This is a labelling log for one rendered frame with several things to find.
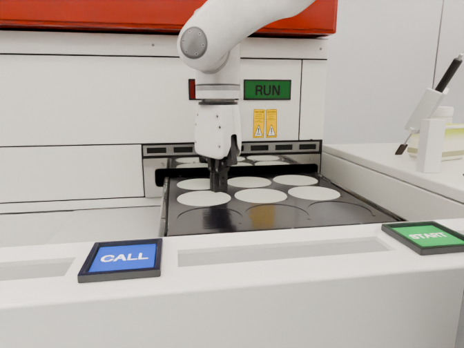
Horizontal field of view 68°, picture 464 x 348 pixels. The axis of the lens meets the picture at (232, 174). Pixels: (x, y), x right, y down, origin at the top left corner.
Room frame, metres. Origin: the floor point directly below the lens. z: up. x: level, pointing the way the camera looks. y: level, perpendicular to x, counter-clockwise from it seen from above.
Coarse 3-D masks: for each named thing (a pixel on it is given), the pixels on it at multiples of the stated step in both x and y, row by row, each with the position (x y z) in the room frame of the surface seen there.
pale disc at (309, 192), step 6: (300, 186) 0.70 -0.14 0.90; (306, 186) 0.70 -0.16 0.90; (312, 186) 0.70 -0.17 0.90; (288, 192) 0.66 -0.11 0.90; (294, 192) 0.66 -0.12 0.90; (300, 192) 0.66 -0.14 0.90; (306, 192) 0.66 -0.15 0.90; (312, 192) 0.66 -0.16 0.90; (318, 192) 0.66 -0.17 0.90; (324, 192) 0.66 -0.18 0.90; (330, 192) 0.66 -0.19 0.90; (336, 192) 0.66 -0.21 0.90; (306, 198) 0.62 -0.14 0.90; (312, 198) 0.62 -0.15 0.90; (318, 198) 0.62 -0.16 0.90; (324, 198) 0.62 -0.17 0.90; (330, 198) 0.62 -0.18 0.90
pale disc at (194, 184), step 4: (184, 180) 0.76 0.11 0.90; (188, 180) 0.76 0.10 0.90; (192, 180) 0.76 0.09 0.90; (196, 180) 0.76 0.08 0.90; (200, 180) 0.76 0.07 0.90; (204, 180) 0.76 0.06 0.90; (208, 180) 0.75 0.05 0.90; (180, 184) 0.72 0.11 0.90; (184, 184) 0.72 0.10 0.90; (188, 184) 0.72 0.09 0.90; (192, 184) 0.72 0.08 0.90; (196, 184) 0.72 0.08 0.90; (200, 184) 0.72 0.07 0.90; (204, 184) 0.72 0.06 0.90; (208, 184) 0.72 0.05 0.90; (188, 188) 0.68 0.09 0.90; (192, 188) 0.68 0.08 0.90; (196, 188) 0.68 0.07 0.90; (200, 188) 0.68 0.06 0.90; (204, 188) 0.68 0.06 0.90; (208, 188) 0.68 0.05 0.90
